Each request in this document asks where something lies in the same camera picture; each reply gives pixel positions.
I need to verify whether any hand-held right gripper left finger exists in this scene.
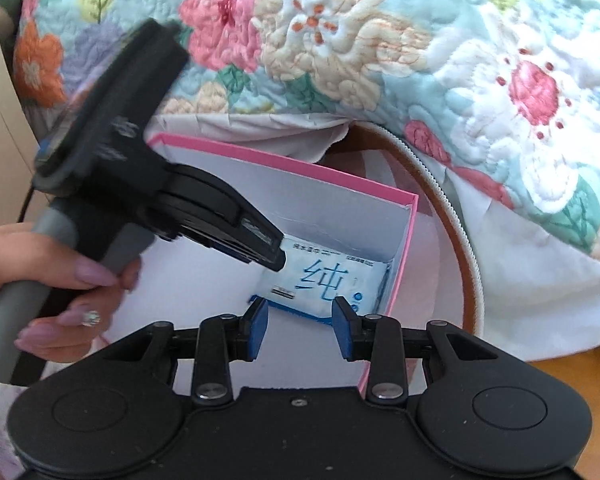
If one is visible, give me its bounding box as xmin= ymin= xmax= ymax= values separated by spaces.
xmin=102 ymin=299 xmax=271 ymax=407

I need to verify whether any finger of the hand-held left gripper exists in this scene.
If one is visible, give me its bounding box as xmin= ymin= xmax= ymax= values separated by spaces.
xmin=204 ymin=204 xmax=287 ymax=274

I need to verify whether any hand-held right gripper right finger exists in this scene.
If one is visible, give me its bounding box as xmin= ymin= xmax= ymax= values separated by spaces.
xmin=331 ymin=297 xmax=501 ymax=406

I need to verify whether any white wet wipes packet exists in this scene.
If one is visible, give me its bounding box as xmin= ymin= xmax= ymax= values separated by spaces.
xmin=250 ymin=237 xmax=393 ymax=322

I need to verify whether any pink cardboard box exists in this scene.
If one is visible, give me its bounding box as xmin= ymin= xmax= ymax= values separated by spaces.
xmin=97 ymin=132 xmax=420 ymax=401

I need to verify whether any person's left hand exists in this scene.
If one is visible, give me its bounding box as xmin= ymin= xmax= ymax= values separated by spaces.
xmin=0 ymin=222 xmax=143 ymax=361

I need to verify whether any round checked rug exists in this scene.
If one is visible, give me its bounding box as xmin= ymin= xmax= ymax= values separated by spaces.
xmin=320 ymin=122 xmax=483 ymax=346

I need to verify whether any floral quilt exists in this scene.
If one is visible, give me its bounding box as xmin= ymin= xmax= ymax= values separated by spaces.
xmin=10 ymin=0 xmax=600 ymax=258

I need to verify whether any black cable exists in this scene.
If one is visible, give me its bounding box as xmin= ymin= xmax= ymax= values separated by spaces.
xmin=16 ymin=180 xmax=37 ymax=225

